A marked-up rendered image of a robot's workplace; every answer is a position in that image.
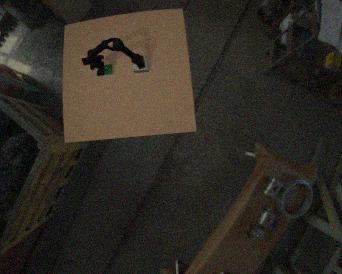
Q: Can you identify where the green circuit board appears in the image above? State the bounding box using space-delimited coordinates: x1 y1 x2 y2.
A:
104 64 113 75

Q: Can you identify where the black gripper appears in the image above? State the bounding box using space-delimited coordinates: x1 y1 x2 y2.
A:
94 55 105 76

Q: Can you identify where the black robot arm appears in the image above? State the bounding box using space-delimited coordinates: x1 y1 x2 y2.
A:
82 38 145 70

